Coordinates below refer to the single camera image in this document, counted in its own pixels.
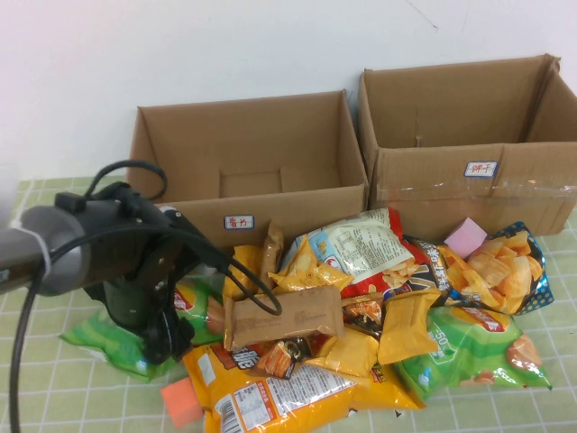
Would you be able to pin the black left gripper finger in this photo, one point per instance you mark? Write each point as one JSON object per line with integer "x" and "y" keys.
{"x": 185, "y": 336}
{"x": 158, "y": 343}

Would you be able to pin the large brown biscuit pack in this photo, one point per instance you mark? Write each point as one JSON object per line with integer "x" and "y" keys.
{"x": 311, "y": 315}

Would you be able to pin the red and white chips bag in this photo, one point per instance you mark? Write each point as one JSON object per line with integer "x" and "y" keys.
{"x": 360, "y": 252}

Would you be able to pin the large yellow chips bag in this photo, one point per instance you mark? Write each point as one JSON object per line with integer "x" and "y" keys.
{"x": 270, "y": 401}

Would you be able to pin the cardboard box with printed code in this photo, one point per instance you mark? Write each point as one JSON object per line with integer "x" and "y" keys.
{"x": 293, "y": 212}

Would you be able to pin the yellow packet with chips picture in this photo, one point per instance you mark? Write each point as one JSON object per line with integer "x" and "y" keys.
{"x": 306, "y": 268}

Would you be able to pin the orange foam block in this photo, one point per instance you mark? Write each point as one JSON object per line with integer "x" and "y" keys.
{"x": 180, "y": 401}

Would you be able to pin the black orange snack packet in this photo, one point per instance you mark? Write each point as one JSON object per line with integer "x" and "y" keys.
{"x": 279, "y": 358}
{"x": 365, "y": 315}

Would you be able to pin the cardboard box with clear tape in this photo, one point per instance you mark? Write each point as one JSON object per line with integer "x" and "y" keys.
{"x": 428, "y": 180}

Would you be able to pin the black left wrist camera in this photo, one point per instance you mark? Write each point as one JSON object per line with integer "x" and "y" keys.
{"x": 178, "y": 243}

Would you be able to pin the green chips bag with onions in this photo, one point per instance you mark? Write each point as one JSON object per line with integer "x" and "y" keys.
{"x": 469, "y": 356}

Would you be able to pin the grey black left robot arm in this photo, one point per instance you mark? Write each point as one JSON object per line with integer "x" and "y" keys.
{"x": 63, "y": 227}

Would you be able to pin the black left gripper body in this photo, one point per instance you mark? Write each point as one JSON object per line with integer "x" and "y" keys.
{"x": 130, "y": 302}

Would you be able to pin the plain yellow snack packet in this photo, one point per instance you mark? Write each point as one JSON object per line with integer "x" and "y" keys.
{"x": 347, "y": 354}
{"x": 245, "y": 261}
{"x": 405, "y": 325}

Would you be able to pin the small brown biscuit pack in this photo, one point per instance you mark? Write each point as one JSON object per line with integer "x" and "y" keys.
{"x": 272, "y": 248}

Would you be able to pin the green checked tablecloth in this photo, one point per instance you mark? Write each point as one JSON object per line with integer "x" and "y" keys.
{"x": 67, "y": 397}

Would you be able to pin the black and blue chips bag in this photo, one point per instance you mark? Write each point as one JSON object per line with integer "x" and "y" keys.
{"x": 496, "y": 270}

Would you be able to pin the green cucumber chips bag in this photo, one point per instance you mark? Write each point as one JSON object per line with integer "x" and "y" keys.
{"x": 103, "y": 347}

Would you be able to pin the pink foam block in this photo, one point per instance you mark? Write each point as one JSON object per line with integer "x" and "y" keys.
{"x": 466, "y": 236}

